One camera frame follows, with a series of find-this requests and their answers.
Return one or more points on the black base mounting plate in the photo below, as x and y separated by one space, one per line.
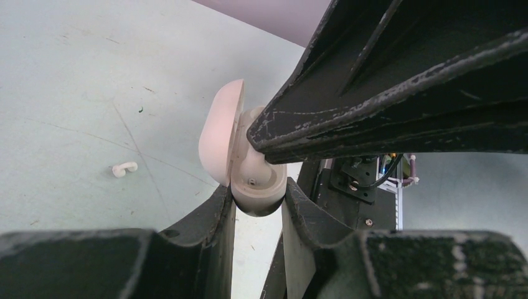
329 184

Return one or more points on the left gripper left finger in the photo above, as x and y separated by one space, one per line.
192 258

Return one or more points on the white earbud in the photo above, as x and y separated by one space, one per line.
120 170
254 171

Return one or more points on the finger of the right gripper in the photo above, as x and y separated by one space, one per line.
363 49
473 102

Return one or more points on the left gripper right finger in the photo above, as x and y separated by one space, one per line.
324 258

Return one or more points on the plain white oval case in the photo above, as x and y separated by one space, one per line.
218 149

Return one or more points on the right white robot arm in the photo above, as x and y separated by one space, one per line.
381 77

